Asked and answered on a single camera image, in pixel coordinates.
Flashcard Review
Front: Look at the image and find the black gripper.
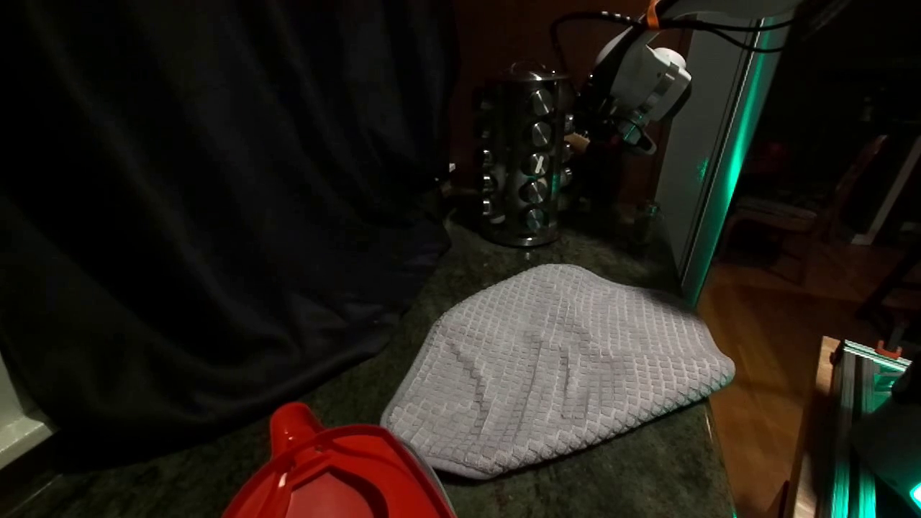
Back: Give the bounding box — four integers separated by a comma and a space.
573, 81, 662, 164

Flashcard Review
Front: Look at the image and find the tall grey upright panel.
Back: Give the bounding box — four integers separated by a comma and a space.
655, 16, 803, 307

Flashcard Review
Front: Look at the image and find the grey waffle weave cloth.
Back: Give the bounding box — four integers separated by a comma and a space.
380, 261, 741, 482

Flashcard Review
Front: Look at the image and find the black fabric curtain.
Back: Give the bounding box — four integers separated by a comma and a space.
0, 0, 460, 471

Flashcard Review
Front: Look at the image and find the red plastic container lid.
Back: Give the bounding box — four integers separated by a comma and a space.
223, 399, 460, 518

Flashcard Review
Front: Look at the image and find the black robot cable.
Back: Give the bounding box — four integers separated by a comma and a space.
551, 4, 803, 59

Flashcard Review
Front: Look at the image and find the aluminium profile mounting frame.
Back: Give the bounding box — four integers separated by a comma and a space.
830, 332, 916, 518

